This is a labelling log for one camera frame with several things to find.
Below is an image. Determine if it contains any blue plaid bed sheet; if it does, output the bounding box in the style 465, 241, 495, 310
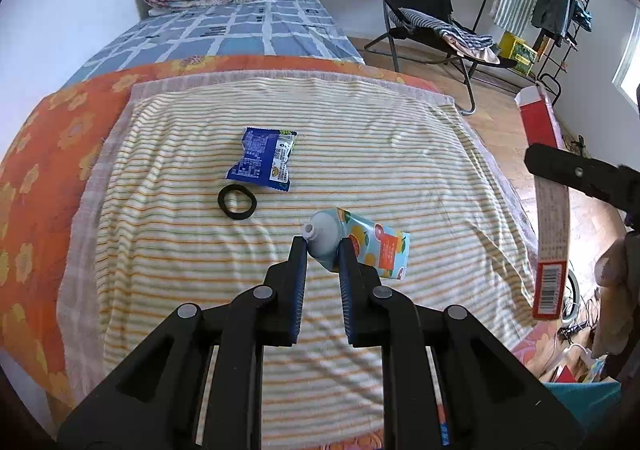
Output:
65, 0, 366, 85

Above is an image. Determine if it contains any yellow striped towel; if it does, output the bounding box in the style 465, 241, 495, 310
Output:
56, 70, 551, 448

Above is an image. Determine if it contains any yellow box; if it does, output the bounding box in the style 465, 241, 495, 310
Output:
498, 31, 538, 75

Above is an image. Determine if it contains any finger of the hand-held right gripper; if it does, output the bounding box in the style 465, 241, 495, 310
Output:
524, 142, 640, 218

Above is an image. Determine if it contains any person's right hand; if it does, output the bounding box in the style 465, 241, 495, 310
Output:
592, 232, 640, 361

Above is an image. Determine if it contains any colourful fruit print tube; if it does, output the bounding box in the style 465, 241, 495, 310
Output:
302, 207, 411, 281

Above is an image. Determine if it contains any pink cloth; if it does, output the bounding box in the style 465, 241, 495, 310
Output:
445, 32, 501, 65

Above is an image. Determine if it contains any window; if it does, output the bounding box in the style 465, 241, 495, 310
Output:
612, 7, 640, 105

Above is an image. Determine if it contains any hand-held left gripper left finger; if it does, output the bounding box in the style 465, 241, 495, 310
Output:
57, 236, 309, 450

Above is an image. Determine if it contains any white ring light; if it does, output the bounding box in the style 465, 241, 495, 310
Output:
562, 270, 583, 325

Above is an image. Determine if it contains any black hair tie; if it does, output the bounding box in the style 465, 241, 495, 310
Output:
218, 184, 258, 221

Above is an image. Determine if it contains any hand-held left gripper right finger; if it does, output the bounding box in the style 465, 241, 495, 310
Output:
337, 239, 586, 450

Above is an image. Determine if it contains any blue hanging garment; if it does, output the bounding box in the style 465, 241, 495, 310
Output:
572, 0, 593, 33

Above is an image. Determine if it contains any red tissue box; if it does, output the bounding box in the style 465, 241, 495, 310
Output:
515, 84, 572, 321

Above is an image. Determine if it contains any dark hanging jacket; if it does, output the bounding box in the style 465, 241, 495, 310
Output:
530, 0, 576, 43

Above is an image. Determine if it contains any blue snack packet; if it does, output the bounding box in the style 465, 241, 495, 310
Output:
226, 127, 298, 192

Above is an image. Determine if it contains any striped cloth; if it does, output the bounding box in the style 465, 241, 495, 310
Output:
400, 7, 493, 50

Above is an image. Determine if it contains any teal box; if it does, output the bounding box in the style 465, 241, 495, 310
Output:
542, 380, 623, 431

